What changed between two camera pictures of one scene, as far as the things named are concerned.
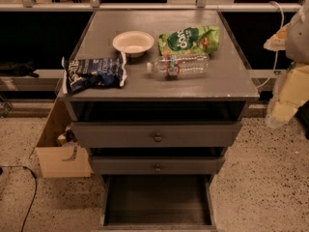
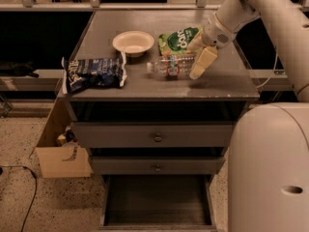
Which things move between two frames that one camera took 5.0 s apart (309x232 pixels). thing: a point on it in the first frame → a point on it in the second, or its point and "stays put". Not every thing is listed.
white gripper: x=298 y=41 → x=213 y=35
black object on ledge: x=24 y=69 stays put
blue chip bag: x=80 y=74 stays put
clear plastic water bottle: x=180 y=67 stays put
